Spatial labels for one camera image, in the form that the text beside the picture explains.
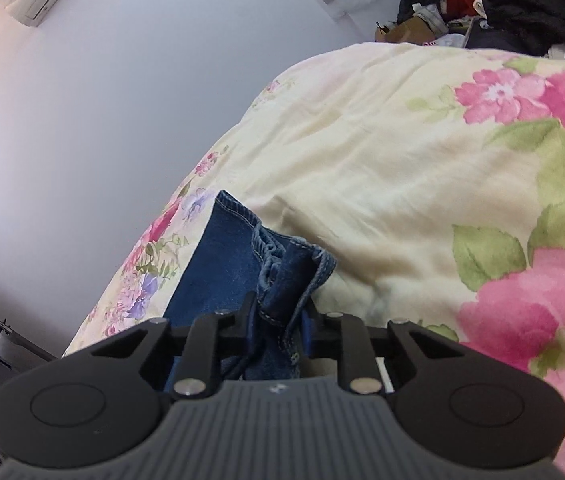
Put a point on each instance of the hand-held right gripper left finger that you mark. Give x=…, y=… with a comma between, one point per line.
x=242, y=327

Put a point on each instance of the blue denim pants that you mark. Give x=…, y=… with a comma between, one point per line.
x=227, y=260

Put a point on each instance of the floral blanket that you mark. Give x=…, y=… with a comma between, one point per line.
x=387, y=160

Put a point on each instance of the cardboard box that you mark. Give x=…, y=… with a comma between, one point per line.
x=407, y=30

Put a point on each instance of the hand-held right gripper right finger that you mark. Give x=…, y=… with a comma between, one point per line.
x=312, y=335

